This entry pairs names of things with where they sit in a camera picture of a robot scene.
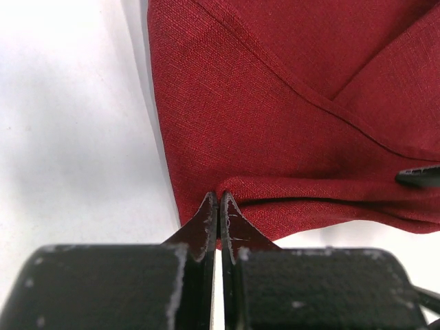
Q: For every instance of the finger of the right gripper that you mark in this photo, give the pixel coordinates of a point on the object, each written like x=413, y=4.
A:
x=422, y=177

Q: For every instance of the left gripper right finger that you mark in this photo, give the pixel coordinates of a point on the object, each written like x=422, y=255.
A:
x=268, y=287

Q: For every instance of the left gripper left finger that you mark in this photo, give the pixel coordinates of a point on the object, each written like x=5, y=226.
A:
x=156, y=286

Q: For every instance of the red cloth napkin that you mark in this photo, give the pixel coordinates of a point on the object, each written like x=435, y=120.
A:
x=304, y=110

